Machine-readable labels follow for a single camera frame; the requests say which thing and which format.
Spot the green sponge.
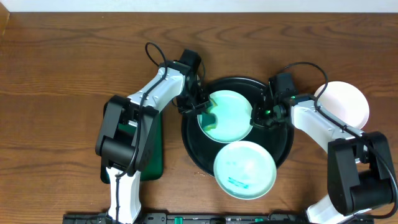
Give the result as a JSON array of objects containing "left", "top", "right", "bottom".
[{"left": 200, "top": 98, "right": 217, "bottom": 131}]

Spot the light green plate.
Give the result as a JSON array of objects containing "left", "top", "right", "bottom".
[
  {"left": 213, "top": 141, "right": 277, "bottom": 200},
  {"left": 197, "top": 90, "right": 252, "bottom": 144}
]

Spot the light green plate front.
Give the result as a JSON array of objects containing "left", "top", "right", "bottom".
[{"left": 213, "top": 141, "right": 277, "bottom": 200}]

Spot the white plate with green smear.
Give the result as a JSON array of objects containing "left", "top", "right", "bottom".
[{"left": 319, "top": 81, "right": 370, "bottom": 129}]

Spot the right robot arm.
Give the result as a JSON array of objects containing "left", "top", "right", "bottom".
[{"left": 251, "top": 73, "right": 397, "bottom": 223}]

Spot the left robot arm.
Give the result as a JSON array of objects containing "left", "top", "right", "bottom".
[{"left": 95, "top": 49, "right": 210, "bottom": 223}]

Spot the round black serving tray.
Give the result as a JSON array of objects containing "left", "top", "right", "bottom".
[{"left": 182, "top": 77, "right": 294, "bottom": 176}]

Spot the green rectangular tray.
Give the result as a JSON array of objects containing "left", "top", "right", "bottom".
[{"left": 118, "top": 113, "right": 164, "bottom": 181}]

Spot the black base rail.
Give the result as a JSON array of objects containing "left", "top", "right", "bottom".
[{"left": 62, "top": 212, "right": 375, "bottom": 224}]

